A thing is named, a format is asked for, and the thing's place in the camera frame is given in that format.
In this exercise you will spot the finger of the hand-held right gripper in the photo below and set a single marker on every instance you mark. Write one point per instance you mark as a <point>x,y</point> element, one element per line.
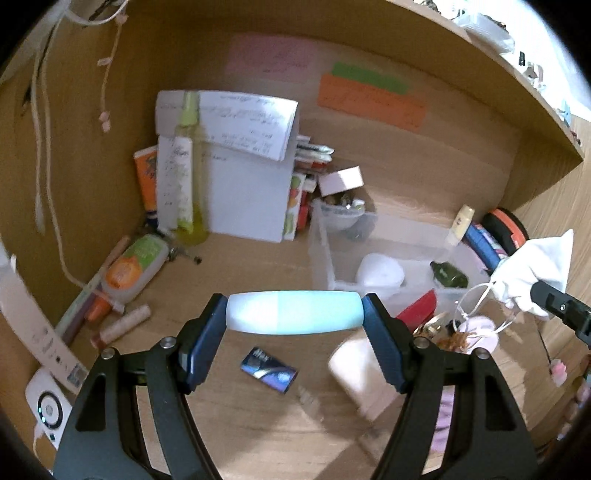
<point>563,307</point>

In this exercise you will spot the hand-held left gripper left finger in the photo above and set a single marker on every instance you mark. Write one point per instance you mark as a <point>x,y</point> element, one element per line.
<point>207,344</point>

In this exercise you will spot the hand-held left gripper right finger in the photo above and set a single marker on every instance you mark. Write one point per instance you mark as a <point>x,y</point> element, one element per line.
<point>383,344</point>

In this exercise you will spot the white cloth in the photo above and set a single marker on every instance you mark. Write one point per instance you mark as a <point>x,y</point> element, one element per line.
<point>535,267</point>

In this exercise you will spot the dark shiny foil packet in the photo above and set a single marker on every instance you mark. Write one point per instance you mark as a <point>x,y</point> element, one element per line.
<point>268,369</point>

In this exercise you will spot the light blue tube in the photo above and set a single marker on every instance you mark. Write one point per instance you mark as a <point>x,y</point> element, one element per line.
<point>295,313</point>

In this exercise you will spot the clear plastic bin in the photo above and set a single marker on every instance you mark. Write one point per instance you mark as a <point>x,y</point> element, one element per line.
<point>332,258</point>

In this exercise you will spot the wooden desktop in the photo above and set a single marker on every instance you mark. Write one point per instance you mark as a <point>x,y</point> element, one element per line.
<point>277,438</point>

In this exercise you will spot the red card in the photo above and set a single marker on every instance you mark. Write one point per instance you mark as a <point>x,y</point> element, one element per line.
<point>418,310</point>

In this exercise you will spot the small pink charm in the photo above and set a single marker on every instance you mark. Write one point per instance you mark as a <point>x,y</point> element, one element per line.
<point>558,371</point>

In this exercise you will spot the white jar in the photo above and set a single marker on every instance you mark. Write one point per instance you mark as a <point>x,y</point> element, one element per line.
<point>379,271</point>

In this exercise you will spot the cream lip balm tube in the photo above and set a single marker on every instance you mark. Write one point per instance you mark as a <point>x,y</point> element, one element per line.
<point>124,325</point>

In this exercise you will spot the pink round trinket dish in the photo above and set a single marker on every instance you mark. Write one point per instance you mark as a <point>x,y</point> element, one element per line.
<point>480,332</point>

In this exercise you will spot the dark green bottle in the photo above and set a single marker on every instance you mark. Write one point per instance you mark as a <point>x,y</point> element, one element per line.
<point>450,275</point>

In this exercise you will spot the orange black round case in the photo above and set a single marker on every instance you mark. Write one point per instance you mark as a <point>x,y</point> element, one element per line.
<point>508,228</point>

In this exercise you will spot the pink cloth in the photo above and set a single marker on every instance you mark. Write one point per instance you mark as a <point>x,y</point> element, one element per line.
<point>443,420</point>

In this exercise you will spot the blue pouch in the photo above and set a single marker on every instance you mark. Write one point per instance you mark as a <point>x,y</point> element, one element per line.
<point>480,247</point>

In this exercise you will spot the glue bottle green orange label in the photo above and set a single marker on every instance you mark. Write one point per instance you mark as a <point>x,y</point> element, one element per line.
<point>134,267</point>

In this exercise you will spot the orange marker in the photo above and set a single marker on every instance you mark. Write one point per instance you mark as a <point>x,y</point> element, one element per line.
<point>94,310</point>

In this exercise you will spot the cream tube bottle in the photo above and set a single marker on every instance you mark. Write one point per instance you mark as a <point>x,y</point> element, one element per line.
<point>461,224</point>

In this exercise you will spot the clear plastic bowl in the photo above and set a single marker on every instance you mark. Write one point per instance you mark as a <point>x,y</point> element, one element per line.
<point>339,214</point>

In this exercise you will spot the yellow green bottle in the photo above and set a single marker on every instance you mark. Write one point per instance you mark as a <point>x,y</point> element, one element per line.
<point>191,194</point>

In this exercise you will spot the small white pink box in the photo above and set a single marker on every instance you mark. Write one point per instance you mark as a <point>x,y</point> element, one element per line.
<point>339,181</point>

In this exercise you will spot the white round-dial device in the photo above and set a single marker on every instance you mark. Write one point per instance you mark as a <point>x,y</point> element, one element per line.
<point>48,406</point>

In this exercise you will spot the orange box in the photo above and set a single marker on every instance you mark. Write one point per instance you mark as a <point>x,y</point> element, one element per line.
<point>147,180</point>

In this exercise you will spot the white paper label strip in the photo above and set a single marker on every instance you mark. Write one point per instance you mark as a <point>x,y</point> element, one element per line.
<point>32,323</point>

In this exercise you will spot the stack of books and packets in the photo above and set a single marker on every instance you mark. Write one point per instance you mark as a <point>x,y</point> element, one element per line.
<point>304,184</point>

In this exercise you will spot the orange paper note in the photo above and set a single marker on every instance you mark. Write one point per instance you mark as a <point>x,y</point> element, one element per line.
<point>369,102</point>

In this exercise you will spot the green paper note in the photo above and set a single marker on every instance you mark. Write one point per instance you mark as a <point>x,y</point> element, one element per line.
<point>369,78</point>

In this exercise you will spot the clear plastic container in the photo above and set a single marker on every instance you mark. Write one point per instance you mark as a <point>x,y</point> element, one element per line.
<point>487,27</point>

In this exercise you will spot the pink paper note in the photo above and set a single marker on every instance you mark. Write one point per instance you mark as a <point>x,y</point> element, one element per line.
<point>270,57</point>

